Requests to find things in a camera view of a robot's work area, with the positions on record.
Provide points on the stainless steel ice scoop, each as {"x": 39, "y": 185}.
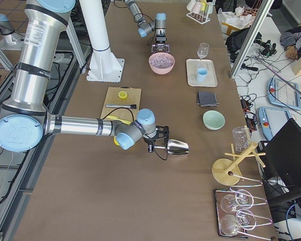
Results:
{"x": 174, "y": 147}

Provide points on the metal wine glass rack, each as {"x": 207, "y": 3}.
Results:
{"x": 256, "y": 201}

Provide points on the white serving tray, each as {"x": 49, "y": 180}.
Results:
{"x": 193, "y": 64}

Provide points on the teach pendant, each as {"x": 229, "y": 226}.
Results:
{"x": 279, "y": 93}
{"x": 272, "y": 120}

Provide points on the lower inverted wine glass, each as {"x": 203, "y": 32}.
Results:
{"x": 237, "y": 224}

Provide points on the person hand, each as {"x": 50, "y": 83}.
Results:
{"x": 291, "y": 53}

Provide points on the yellow lemon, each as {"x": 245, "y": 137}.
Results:
{"x": 115, "y": 141}

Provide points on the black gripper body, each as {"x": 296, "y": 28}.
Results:
{"x": 160, "y": 40}
{"x": 150, "y": 143}

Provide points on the wooden mug tree stand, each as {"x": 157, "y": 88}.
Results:
{"x": 227, "y": 172}

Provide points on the black backpack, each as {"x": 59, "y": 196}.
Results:
{"x": 235, "y": 41}

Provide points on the aluminium frame post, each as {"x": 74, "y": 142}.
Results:
{"x": 254, "y": 29}

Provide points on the inverted wine glass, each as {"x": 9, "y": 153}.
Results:
{"x": 230, "y": 203}
{"x": 237, "y": 224}

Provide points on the pink bowl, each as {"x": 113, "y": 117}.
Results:
{"x": 161, "y": 71}

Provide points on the white cup drying rack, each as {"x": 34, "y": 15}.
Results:
{"x": 203, "y": 16}

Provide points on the yellow-green plastic knife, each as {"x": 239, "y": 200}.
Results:
{"x": 114, "y": 118}

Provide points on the upper teach pendant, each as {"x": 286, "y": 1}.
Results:
{"x": 279, "y": 93}

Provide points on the steel muddler with black tip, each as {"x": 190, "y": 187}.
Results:
{"x": 131, "y": 106}

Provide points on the mint green bowl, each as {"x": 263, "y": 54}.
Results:
{"x": 213, "y": 120}

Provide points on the light blue cup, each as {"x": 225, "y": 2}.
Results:
{"x": 201, "y": 75}

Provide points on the upper inverted wine glass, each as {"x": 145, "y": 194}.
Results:
{"x": 230, "y": 203}

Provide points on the pile of clear ice cubes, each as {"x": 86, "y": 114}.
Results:
{"x": 161, "y": 61}

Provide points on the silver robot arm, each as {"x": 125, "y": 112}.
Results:
{"x": 158, "y": 26}
{"x": 25, "y": 116}

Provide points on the black monitor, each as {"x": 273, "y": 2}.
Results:
{"x": 283, "y": 152}

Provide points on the grey folded cloth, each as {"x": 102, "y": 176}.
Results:
{"x": 206, "y": 99}

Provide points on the lower teach pendant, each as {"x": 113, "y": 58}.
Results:
{"x": 272, "y": 120}

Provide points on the clear wine glass on tray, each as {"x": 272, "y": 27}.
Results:
{"x": 203, "y": 50}

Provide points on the bamboo cutting board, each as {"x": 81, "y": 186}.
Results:
{"x": 126, "y": 99}

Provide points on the pink cup on rack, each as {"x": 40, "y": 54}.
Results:
{"x": 196, "y": 9}

